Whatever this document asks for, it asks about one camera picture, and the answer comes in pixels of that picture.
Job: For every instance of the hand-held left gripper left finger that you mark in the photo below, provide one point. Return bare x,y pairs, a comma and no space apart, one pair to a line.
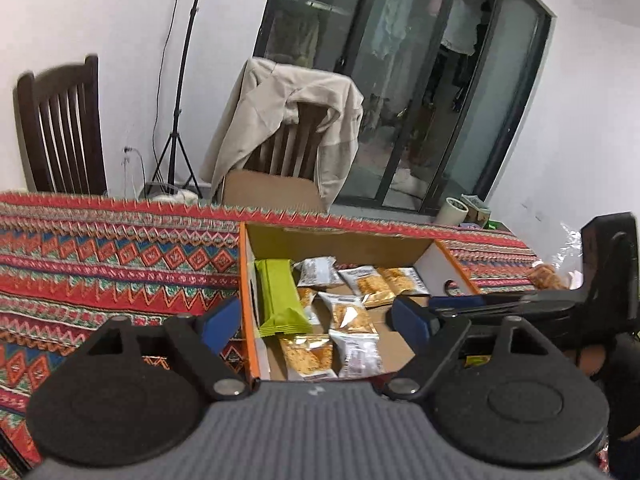
220,325

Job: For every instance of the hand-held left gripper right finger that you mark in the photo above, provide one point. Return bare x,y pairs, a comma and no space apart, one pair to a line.
407,320

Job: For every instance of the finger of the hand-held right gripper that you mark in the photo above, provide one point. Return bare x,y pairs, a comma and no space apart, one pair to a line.
500,312
465,302

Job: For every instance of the pile of snack packets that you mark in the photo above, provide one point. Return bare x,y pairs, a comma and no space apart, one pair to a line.
350,310

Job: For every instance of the green snack bar packet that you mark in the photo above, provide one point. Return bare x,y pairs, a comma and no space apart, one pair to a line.
280,295

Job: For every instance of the red cardboard box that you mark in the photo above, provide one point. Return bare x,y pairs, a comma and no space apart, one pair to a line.
350,245

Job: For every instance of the person's right forearm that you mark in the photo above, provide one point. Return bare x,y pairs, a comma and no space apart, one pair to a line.
625,390

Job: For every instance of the person's right hand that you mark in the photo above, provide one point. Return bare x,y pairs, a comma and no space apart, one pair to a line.
592,360

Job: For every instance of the clear bag of yellow bread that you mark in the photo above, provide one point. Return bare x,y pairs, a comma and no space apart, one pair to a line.
547,275

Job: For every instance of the white tape roll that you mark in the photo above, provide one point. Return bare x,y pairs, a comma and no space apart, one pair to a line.
452,212

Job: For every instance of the small grey box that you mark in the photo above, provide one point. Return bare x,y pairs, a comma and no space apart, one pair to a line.
477,210

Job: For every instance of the red patterned tablecloth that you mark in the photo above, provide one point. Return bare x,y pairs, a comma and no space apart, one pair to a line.
100,270

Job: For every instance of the white plastic object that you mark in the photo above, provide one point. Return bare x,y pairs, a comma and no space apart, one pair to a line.
175,194

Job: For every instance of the plain brown carton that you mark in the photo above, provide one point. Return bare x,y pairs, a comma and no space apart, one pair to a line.
272,191

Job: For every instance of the wooden chair with jacket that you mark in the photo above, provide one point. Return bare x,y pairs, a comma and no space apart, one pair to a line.
295,145

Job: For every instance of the white charger plug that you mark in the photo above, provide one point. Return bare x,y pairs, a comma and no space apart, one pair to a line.
127,151

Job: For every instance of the studio light on stand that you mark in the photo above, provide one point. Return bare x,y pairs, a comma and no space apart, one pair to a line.
174,132

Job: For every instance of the sliding glass door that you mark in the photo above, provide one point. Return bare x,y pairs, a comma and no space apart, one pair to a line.
400,110

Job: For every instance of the chair with beige jacket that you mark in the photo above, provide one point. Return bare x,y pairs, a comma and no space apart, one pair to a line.
260,105

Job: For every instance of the dark wooden chair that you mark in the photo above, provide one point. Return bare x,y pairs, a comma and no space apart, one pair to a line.
65,125

